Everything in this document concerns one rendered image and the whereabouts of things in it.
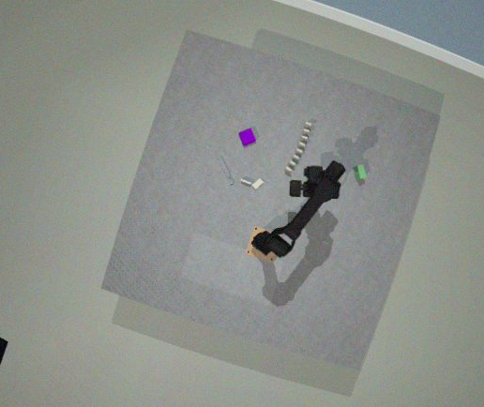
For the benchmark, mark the purple rectangular block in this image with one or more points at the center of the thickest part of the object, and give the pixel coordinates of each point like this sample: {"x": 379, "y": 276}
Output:
{"x": 247, "y": 136}

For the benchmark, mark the green block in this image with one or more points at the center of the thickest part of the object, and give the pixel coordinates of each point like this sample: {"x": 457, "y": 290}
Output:
{"x": 359, "y": 172}

